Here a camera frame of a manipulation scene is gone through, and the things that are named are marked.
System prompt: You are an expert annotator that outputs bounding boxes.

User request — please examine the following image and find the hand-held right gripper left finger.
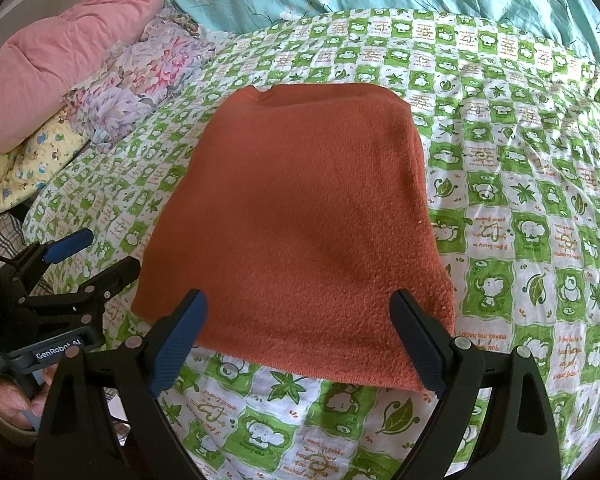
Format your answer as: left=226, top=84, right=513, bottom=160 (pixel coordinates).
left=32, top=288, right=208, bottom=480

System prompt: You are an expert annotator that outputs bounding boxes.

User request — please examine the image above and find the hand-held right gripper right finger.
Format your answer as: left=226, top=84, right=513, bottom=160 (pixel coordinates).
left=389, top=288, right=563, bottom=480

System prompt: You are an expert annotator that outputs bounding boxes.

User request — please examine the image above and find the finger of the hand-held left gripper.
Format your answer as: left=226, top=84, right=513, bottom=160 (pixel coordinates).
left=10, top=228, right=95, bottom=306
left=22, top=256, right=142, bottom=321

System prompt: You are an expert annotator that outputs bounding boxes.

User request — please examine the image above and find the orange knit sweater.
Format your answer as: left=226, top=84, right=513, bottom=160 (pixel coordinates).
left=131, top=85, right=456, bottom=393

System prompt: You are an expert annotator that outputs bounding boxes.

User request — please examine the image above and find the person's left hand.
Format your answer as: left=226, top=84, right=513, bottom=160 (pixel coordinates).
left=0, top=362, right=61, bottom=436

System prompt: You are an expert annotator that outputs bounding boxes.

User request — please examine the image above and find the beige plaid cloth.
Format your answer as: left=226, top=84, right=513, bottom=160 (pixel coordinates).
left=0, top=212, right=56, bottom=296

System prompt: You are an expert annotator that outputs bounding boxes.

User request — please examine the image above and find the yellow printed cloth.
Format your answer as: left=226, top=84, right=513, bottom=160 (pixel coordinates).
left=0, top=110, right=93, bottom=216

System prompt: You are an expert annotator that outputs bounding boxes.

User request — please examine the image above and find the green checked printed bedsheet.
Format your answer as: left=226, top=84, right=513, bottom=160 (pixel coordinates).
left=22, top=7, right=600, bottom=480

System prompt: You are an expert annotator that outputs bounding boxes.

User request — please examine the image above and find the pink quilt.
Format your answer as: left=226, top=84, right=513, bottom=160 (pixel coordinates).
left=0, top=0, right=168, bottom=148

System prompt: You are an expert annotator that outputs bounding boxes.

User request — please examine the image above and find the purple floral pillow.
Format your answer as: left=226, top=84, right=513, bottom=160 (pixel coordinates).
left=62, top=7, right=236, bottom=151

